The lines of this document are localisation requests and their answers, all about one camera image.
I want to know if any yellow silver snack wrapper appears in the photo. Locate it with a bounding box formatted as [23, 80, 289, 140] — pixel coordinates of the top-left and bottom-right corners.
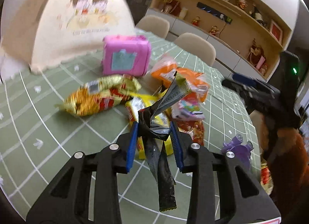
[125, 93, 173, 160]

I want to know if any pink toy box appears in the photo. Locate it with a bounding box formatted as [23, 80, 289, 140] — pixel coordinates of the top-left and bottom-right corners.
[102, 35, 151, 76]

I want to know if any black silver wrapper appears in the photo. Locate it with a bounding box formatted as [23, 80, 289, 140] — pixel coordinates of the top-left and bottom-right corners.
[138, 77, 191, 212]

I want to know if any orange sleeve forearm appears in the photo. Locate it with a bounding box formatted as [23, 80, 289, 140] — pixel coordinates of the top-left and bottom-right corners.
[266, 128, 308, 218]

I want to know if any wooden wall shelf unit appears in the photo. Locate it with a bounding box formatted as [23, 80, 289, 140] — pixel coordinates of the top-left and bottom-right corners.
[148, 0, 300, 80]

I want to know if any beige chair far left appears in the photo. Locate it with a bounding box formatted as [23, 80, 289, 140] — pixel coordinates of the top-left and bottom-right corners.
[136, 15, 170, 39]

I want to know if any red framed picture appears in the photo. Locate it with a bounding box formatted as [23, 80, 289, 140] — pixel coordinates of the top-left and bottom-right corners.
[269, 20, 283, 44]

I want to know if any right hand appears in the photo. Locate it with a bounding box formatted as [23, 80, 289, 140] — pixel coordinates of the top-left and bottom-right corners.
[258, 114, 281, 164]

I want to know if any black power strip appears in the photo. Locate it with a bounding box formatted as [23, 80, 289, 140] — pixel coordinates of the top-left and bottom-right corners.
[196, 2, 233, 24]

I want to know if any green grid tablecloth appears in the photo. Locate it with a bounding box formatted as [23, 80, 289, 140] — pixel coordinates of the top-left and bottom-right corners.
[1, 33, 261, 223]

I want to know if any orange snack wrapper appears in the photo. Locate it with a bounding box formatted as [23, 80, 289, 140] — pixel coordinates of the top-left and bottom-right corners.
[150, 55, 210, 102]

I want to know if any gold red snack bag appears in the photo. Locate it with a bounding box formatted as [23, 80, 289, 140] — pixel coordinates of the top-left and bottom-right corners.
[56, 74, 141, 117]

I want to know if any red gold snack packet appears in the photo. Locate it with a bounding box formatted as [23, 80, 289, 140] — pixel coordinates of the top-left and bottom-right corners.
[172, 119, 205, 146]

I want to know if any beige cartoon food cover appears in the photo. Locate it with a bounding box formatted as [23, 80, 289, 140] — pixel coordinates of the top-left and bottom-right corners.
[1, 0, 135, 73]

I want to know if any beige chair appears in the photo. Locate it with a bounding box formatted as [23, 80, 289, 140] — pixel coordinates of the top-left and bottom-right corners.
[136, 15, 170, 39]
[173, 33, 216, 67]

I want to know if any colourful clear wrapper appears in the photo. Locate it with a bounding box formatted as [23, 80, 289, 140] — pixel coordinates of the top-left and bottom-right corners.
[171, 93, 205, 121]

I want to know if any purple toy cup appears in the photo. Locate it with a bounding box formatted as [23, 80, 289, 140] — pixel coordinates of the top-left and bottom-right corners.
[221, 133, 254, 170]

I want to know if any beige chair far right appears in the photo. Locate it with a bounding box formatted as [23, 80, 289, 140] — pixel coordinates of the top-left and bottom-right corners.
[173, 33, 216, 67]

